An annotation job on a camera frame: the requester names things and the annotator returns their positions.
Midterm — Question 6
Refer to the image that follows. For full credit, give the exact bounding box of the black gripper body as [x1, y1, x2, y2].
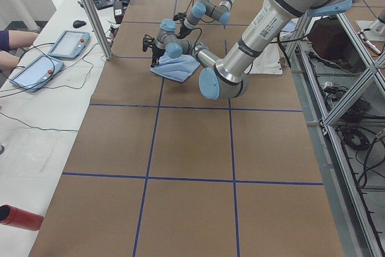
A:
[177, 23, 190, 37]
[152, 45, 162, 60]

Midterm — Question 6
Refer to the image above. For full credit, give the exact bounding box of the light blue t-shirt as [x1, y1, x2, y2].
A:
[150, 54, 200, 82]

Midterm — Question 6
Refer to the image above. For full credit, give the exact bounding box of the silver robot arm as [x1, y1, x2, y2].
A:
[143, 0, 353, 99]
[174, 0, 235, 39]

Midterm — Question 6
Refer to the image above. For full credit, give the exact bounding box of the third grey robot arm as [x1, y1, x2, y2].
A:
[356, 10, 384, 42]

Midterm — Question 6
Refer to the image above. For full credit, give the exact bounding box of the black computer mouse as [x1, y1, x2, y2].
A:
[72, 20, 87, 28]

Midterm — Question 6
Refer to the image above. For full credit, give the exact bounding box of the far blue teach pendant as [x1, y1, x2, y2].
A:
[48, 30, 90, 60]

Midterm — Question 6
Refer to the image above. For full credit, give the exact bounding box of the blue teach pendant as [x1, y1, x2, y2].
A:
[10, 55, 64, 92]
[48, 30, 90, 60]

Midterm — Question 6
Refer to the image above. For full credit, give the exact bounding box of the near blue teach pendant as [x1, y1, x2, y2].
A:
[10, 55, 64, 92]

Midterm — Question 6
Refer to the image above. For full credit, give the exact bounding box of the person in dark jacket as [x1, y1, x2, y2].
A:
[1, 30, 39, 71]

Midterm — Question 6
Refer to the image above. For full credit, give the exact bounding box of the red cylinder bottle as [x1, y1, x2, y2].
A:
[1, 205, 44, 231]

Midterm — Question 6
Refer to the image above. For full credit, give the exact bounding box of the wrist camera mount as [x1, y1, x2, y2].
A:
[142, 34, 155, 52]
[173, 12, 187, 23]

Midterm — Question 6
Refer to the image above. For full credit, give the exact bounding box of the white central pedestal column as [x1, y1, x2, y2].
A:
[245, 44, 283, 75]

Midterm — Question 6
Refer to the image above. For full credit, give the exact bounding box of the aluminium frame post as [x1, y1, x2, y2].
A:
[81, 0, 113, 60]

